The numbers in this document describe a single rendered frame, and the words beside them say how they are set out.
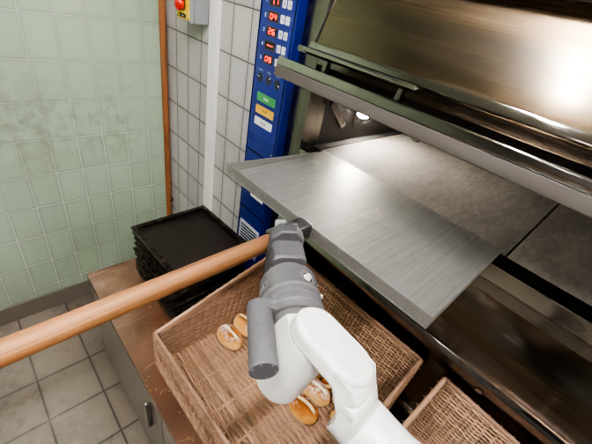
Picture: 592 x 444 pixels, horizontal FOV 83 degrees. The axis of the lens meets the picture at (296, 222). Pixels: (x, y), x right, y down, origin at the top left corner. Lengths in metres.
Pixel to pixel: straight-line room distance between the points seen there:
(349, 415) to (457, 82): 0.60
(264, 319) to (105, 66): 1.40
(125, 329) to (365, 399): 0.97
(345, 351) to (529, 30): 0.61
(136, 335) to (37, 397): 0.75
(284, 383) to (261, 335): 0.07
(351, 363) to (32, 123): 1.51
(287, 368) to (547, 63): 0.62
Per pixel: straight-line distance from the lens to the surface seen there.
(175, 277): 0.51
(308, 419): 1.07
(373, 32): 0.88
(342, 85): 0.74
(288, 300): 0.45
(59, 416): 1.84
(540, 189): 0.59
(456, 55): 0.78
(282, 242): 0.53
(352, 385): 0.40
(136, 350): 1.21
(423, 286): 0.65
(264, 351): 0.41
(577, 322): 0.83
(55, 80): 1.65
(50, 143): 1.72
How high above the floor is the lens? 1.57
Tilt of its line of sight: 34 degrees down
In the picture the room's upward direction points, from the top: 13 degrees clockwise
